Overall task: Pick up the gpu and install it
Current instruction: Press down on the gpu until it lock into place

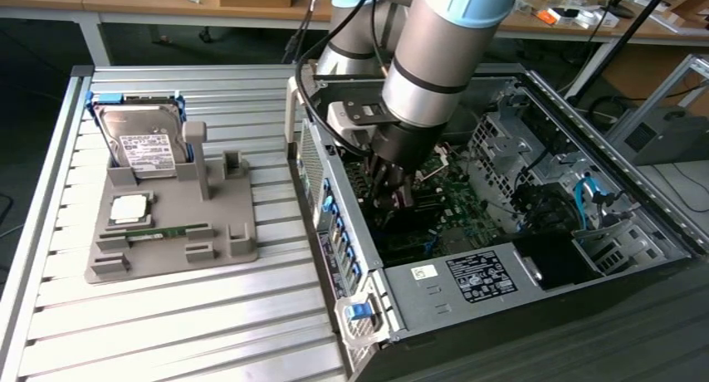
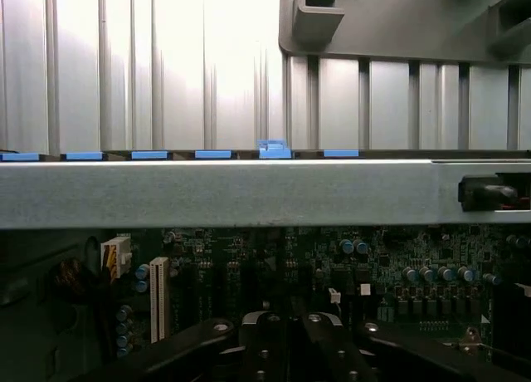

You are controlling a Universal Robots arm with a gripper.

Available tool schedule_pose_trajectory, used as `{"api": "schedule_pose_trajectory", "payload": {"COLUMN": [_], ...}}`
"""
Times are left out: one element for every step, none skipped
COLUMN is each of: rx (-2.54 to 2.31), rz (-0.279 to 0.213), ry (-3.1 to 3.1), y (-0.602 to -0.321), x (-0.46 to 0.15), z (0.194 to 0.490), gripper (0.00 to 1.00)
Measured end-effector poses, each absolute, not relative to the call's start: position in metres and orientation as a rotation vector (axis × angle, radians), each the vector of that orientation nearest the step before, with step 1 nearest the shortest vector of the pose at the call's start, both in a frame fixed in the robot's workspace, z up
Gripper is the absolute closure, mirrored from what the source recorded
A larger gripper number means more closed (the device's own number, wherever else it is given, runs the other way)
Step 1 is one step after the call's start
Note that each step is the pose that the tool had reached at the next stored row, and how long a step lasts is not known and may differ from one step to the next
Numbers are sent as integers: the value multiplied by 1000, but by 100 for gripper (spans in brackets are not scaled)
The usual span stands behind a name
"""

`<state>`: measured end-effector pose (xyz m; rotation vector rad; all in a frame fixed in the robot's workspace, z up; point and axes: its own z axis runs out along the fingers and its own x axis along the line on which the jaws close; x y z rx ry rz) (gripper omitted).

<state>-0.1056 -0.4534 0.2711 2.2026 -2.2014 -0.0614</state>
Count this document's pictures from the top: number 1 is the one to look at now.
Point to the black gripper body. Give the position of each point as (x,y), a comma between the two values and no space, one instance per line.
(407,147)

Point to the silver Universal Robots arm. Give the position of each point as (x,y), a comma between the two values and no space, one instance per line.
(443,45)

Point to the metal socket cover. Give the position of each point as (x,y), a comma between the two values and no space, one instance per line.
(436,162)

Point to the green motherboard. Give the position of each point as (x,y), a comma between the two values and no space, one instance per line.
(464,199)

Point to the open grey PC case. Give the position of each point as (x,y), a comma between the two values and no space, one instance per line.
(348,232)

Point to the silver disk bay cage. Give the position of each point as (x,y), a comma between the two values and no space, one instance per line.
(611,249)
(515,149)

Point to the grey power supply unit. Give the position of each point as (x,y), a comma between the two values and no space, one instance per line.
(426,299)

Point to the blue case latch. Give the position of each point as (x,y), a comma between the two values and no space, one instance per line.
(356,311)

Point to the grey plastic parts rack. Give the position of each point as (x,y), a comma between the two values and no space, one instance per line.
(176,249)

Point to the small orange box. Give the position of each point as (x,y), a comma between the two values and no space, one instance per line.
(547,16)

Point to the green RAM stick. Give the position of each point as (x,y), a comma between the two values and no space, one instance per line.
(157,232)

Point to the silver CPU chip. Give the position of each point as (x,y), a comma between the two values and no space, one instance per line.
(128,209)

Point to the black stand pole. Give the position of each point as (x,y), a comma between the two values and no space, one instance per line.
(619,41)

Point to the grey computer tower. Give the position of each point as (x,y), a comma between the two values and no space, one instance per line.
(665,137)

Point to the small white box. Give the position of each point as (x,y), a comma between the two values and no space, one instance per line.
(606,21)

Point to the black monitor with stand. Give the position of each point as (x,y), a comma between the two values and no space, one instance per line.
(617,10)

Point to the wooden desk with clutter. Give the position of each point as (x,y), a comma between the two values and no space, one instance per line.
(665,35)

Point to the wooden desk with grey legs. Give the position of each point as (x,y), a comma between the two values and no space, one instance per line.
(137,0)

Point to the brown cardboard piece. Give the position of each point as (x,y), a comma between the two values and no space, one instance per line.
(691,4)

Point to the hard disk with blue bracket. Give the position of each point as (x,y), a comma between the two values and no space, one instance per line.
(140,141)

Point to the aluminium profile frame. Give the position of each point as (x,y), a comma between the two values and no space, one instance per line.
(698,62)

